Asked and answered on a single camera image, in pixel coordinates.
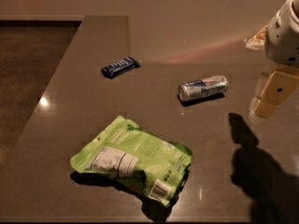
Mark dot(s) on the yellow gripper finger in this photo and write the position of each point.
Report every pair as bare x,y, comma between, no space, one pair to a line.
272,90
257,41

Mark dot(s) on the silver blue redbull can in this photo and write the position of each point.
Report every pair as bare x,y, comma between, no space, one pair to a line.
202,88

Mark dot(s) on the green rice chip bag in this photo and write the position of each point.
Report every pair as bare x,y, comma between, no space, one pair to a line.
140,161

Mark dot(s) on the blue candy bar wrapper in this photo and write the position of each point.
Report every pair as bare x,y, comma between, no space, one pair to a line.
121,66

